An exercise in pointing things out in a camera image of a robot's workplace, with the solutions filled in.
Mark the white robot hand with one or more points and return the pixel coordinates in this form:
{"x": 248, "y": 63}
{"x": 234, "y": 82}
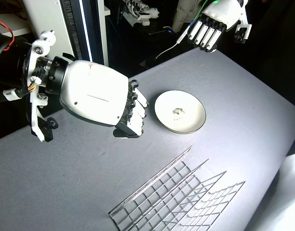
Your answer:
{"x": 94, "y": 93}
{"x": 224, "y": 12}

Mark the white plate with dark rim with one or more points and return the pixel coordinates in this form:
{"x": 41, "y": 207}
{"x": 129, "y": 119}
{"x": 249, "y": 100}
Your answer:
{"x": 186, "y": 103}
{"x": 178, "y": 133}

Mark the spare white robot hand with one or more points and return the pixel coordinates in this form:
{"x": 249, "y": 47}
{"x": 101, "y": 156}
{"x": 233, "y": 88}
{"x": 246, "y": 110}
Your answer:
{"x": 138, "y": 14}

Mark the cream fabric bundle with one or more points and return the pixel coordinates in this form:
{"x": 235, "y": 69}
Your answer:
{"x": 183, "y": 14}

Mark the black device with blue light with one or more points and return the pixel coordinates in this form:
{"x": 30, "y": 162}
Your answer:
{"x": 165, "y": 31}

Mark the grey table cloth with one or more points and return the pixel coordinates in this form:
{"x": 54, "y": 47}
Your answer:
{"x": 65, "y": 180}

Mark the white column with black strip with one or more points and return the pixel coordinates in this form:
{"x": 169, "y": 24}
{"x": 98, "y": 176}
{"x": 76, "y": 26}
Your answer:
{"x": 41, "y": 14}

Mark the white desk board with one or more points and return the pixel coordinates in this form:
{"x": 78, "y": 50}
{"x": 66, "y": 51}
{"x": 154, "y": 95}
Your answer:
{"x": 20, "y": 24}

